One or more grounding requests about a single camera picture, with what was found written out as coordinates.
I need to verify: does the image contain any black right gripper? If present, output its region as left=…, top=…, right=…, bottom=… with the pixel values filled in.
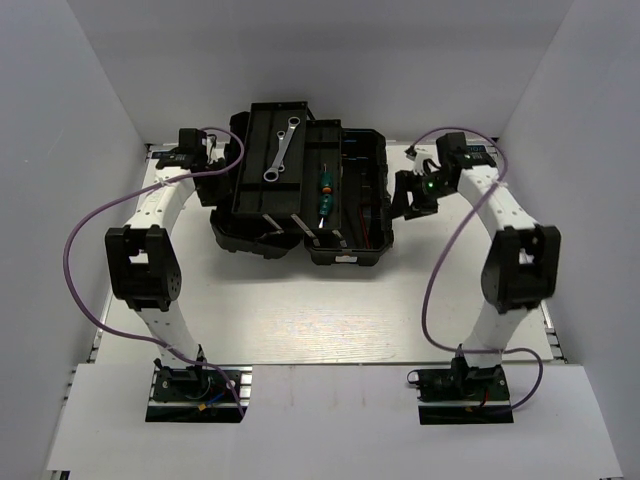
left=386, top=169, right=455, bottom=221

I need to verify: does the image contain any large silver ratchet wrench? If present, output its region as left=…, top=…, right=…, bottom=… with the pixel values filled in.
left=263, top=117, right=301, bottom=183

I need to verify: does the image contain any black plastic toolbox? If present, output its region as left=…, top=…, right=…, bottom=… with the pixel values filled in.
left=210, top=101, right=394, bottom=266

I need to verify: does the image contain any small silver ratchet wrench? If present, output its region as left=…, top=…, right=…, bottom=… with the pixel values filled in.
left=274, top=131, right=290, bottom=172

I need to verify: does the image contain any small green stubby screwdriver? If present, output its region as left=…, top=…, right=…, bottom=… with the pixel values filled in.
left=318, top=193, right=334, bottom=229

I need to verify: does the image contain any green screwdriver orange cap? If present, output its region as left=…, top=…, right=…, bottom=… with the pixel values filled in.
left=320, top=164, right=333, bottom=195

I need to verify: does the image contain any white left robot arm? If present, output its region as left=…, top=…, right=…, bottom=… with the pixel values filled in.
left=105, top=128, right=222, bottom=399

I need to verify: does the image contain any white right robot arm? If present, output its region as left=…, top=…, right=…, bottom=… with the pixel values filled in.
left=391, top=127, right=561, bottom=399

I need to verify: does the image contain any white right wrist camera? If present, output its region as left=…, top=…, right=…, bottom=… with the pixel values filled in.
left=405, top=146, right=440, bottom=176

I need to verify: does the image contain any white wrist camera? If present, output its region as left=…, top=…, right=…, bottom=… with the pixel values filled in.
left=405, top=146, right=440, bottom=176
left=206, top=133, right=220, bottom=164

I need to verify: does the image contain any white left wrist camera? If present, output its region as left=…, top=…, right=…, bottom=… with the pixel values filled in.
left=206, top=133, right=220, bottom=164

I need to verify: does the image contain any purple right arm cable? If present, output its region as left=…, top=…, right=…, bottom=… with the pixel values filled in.
left=404, top=124, right=546, bottom=414

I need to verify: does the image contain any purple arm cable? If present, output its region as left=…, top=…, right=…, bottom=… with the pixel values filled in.
left=404, top=124, right=546, bottom=414
left=64, top=127, right=249, bottom=419

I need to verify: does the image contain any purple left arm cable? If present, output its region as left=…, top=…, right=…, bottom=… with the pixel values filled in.
left=64, top=127, right=249, bottom=419

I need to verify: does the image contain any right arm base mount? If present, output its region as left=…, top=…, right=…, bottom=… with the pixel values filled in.
left=406, top=364, right=514, bottom=426

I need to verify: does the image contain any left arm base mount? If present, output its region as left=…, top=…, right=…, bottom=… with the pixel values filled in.
left=145, top=366, right=253, bottom=424

